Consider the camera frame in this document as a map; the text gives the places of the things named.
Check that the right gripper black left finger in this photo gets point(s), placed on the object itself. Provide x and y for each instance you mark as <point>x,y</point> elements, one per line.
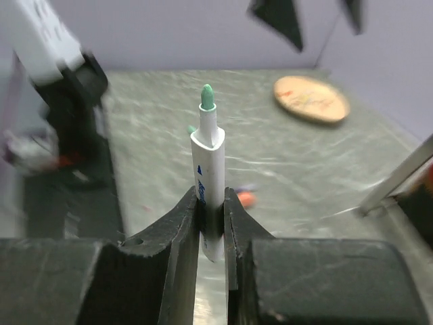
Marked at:
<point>161,268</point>

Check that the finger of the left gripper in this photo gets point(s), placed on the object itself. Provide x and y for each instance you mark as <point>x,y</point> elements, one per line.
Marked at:
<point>354,13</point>
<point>281,16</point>

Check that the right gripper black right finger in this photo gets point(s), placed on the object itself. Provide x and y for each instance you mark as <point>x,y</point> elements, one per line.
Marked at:
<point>240,229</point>

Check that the large orange marker cap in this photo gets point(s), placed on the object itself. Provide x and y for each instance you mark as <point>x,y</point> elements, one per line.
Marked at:
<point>247,199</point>

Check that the white green-tipped highlighter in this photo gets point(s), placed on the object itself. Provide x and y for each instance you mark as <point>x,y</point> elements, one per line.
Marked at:
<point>208,156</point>

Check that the dark blue pen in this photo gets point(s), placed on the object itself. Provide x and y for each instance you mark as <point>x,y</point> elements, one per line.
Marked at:
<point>246,188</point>

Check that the small green pen cap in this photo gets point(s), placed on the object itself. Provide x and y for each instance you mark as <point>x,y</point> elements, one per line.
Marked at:
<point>191,129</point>

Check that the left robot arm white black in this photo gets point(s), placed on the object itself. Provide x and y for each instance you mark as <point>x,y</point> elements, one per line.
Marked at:
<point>68,79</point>

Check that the yellow bird-pattern plate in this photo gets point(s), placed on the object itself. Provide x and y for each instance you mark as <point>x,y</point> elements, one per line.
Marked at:
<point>311,99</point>

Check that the steel dish rack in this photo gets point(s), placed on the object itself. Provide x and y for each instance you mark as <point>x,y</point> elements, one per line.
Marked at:
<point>416,160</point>

